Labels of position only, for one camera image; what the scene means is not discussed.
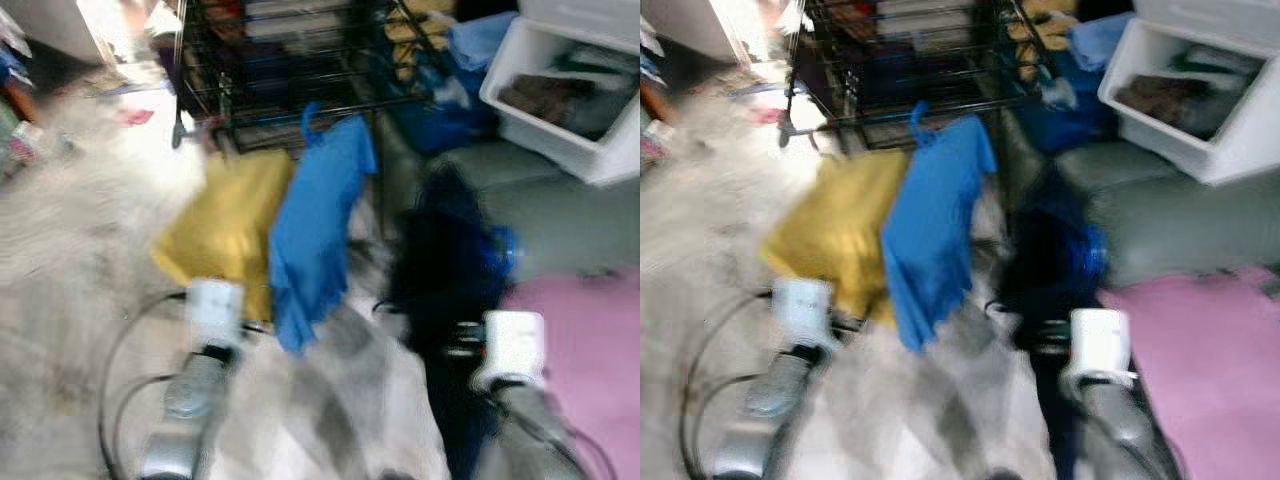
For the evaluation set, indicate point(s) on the navy blue garment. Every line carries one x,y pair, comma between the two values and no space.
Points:
440,270
1045,260

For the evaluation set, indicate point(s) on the blue shirt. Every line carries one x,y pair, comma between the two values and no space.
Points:
935,220
320,220

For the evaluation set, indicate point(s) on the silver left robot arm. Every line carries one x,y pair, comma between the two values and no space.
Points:
190,390
775,390

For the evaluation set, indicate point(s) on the pink foam mat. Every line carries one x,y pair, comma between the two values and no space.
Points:
1210,370
590,370

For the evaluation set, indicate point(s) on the grey green leather sofa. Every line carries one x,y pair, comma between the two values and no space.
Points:
1180,225
560,220

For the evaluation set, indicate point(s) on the white storage box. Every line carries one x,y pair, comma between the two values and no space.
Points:
560,160
1180,160

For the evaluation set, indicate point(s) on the blue plastic crate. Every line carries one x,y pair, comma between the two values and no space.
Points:
1055,120
440,120

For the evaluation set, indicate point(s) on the yellow shirt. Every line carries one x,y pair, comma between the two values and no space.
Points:
220,230
830,235

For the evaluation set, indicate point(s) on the brown garment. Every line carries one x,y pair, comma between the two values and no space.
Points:
1160,100
540,100

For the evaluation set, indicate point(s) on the light blue towel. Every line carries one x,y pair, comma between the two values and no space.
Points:
1100,40
482,40

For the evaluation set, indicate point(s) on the yellow garment pile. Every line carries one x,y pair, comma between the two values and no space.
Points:
418,35
1035,35

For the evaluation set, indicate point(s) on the red cloth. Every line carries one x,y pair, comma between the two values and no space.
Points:
765,115
136,117

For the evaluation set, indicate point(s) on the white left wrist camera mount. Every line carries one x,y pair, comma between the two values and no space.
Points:
215,310
802,310

